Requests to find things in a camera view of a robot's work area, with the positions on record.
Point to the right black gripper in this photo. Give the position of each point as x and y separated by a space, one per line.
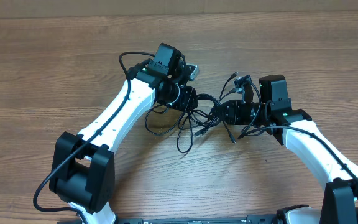
234 117

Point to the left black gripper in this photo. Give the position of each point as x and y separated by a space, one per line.
186 104

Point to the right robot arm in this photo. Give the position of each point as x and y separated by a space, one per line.
266 108

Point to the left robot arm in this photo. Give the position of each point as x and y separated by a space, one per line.
83 164

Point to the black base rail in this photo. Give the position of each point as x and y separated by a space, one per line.
194 221

